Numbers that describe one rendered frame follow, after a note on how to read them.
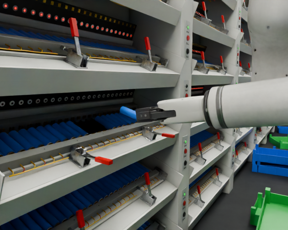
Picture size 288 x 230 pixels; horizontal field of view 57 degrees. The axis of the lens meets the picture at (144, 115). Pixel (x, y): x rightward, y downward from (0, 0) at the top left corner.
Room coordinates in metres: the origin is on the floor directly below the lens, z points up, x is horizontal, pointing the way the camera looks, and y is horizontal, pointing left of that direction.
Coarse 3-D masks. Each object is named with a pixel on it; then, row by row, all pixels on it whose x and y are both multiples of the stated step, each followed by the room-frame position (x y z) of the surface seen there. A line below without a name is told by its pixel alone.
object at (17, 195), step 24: (120, 144) 0.65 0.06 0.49; (144, 144) 0.69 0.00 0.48; (168, 144) 0.83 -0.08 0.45; (48, 168) 0.47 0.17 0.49; (72, 168) 0.49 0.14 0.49; (96, 168) 0.53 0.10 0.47; (120, 168) 0.62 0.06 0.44; (0, 192) 0.35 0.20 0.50; (24, 192) 0.39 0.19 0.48; (48, 192) 0.43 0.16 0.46; (0, 216) 0.37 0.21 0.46
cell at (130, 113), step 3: (120, 108) 0.64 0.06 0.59; (123, 108) 0.64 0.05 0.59; (126, 108) 0.64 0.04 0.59; (120, 111) 0.64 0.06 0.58; (123, 111) 0.64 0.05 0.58; (126, 111) 0.63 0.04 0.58; (129, 111) 0.63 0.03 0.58; (132, 111) 0.63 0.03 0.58; (126, 114) 0.63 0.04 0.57; (129, 114) 0.63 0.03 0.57; (132, 114) 0.62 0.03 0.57; (135, 114) 0.62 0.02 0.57; (132, 117) 0.63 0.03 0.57; (135, 117) 0.62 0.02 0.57
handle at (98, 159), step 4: (84, 152) 0.51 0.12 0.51; (84, 156) 0.50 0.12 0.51; (88, 156) 0.50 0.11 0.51; (92, 156) 0.50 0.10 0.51; (96, 160) 0.49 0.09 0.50; (100, 160) 0.48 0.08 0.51; (104, 160) 0.48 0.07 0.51; (108, 160) 0.48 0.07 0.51; (112, 160) 0.48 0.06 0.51; (108, 164) 0.47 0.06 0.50
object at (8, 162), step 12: (108, 132) 0.64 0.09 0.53; (120, 132) 0.67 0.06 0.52; (132, 132) 0.71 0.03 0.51; (60, 144) 0.51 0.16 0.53; (72, 144) 0.53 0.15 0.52; (84, 144) 0.56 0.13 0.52; (96, 144) 0.59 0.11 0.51; (108, 144) 0.61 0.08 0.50; (12, 156) 0.43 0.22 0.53; (24, 156) 0.44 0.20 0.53; (36, 156) 0.46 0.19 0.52; (48, 156) 0.48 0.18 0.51; (0, 168) 0.41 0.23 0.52; (12, 168) 0.42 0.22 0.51; (24, 168) 0.43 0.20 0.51
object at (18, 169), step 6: (156, 126) 0.83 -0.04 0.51; (162, 126) 0.86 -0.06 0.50; (102, 144) 0.61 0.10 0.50; (60, 156) 0.50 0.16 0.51; (66, 156) 0.52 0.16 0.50; (36, 162) 0.46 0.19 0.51; (42, 162) 0.47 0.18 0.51; (48, 162) 0.48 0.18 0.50; (18, 168) 0.43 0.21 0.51; (30, 168) 0.45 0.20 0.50; (6, 174) 0.41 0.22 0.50
